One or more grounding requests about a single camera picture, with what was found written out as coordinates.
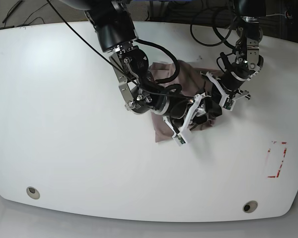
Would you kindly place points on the table grommet hole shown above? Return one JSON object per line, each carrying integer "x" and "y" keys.
{"x": 33, "y": 193}
{"x": 250, "y": 206}

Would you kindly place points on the mauve t-shirt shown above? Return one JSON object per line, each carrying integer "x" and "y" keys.
{"x": 191, "y": 79}

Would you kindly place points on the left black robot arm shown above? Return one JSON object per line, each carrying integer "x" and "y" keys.
{"x": 248, "y": 62}

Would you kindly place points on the left table grommet hole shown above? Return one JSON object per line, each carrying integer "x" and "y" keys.
{"x": 33, "y": 193}

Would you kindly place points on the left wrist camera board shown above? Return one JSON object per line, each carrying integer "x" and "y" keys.
{"x": 229, "y": 104}

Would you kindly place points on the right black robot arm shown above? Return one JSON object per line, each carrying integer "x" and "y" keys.
{"x": 151, "y": 78}

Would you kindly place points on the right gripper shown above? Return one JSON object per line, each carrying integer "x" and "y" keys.
{"x": 196, "y": 114}

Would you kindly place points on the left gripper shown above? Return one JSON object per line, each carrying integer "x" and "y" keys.
{"x": 225, "y": 90}

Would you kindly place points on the red tape rectangle marking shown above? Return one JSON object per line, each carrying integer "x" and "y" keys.
{"x": 275, "y": 158}

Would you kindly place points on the right table grommet hole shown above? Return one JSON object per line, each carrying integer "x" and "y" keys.
{"x": 250, "y": 206}

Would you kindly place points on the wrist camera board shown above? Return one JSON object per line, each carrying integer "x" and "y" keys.
{"x": 229, "y": 104}
{"x": 179, "y": 139}

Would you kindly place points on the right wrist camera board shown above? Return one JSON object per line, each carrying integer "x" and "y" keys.
{"x": 179, "y": 139}

